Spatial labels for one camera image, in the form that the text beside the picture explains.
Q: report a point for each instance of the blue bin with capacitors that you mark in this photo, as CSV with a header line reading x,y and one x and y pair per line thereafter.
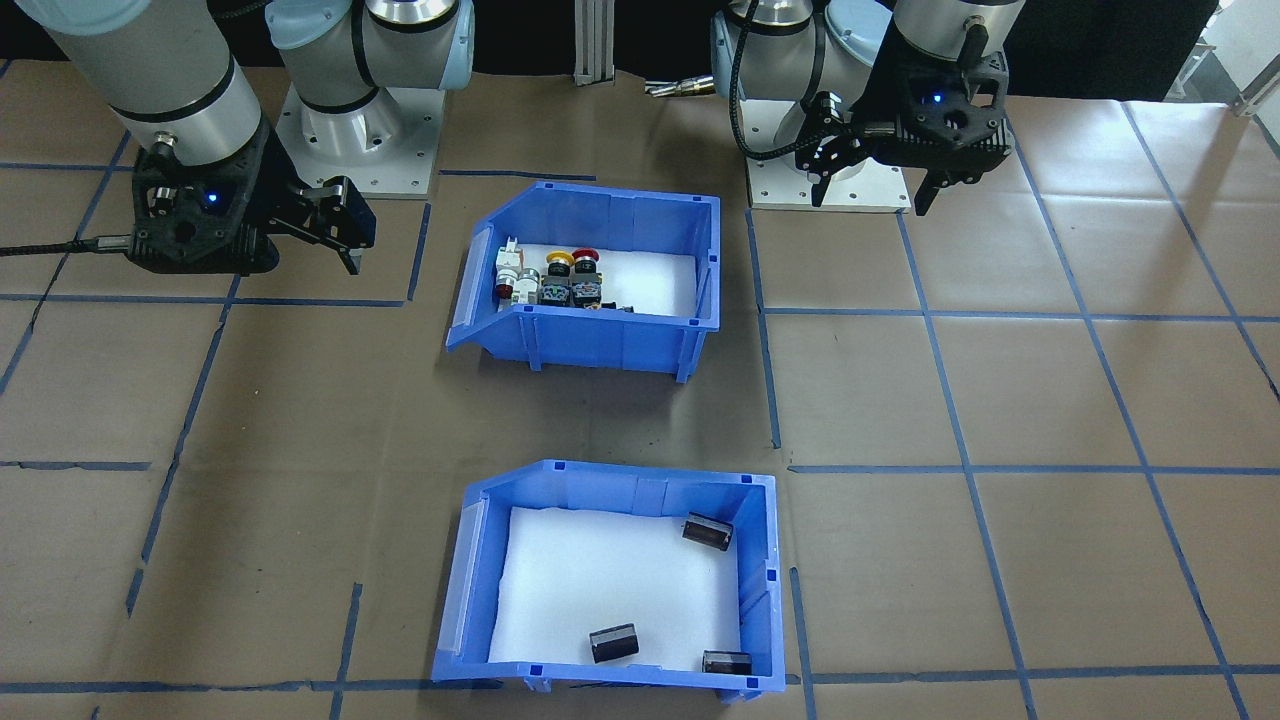
x,y
620,683

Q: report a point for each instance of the aluminium frame bar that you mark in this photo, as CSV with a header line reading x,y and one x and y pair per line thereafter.
x,y
595,40

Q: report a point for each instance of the red mushroom push button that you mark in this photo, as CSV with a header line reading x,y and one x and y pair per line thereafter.
x,y
585,258

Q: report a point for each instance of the dark brown cylindrical capacitor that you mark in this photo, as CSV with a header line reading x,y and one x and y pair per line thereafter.
x,y
727,663
614,645
708,532

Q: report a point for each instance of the silver metal connector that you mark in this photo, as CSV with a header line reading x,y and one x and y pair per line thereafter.
x,y
685,88

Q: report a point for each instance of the yellow mushroom push button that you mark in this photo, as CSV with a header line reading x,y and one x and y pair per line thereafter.
x,y
557,262

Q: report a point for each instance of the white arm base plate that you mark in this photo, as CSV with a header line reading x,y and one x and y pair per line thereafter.
x,y
400,170
780,190

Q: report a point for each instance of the aluminium profile rail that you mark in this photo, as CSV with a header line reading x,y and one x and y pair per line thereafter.
x,y
1262,92

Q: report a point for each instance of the blue bin with buttons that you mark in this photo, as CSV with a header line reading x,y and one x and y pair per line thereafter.
x,y
600,345

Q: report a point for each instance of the white push button switch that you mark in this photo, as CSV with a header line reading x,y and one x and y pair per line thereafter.
x,y
512,268

